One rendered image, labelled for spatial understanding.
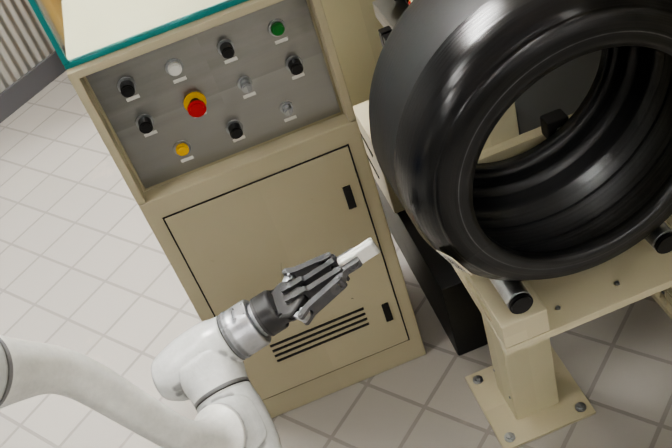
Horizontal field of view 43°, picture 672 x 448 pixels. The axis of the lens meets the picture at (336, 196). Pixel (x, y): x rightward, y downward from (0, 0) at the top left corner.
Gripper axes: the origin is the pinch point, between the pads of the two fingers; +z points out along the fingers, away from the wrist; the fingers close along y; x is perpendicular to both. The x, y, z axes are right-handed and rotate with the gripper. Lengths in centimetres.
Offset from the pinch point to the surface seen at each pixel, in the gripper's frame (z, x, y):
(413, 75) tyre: 23.5, -24.8, -0.1
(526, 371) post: 11, 91, 26
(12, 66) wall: -130, 55, 318
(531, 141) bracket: 38, 22, 24
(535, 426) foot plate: 5, 109, 22
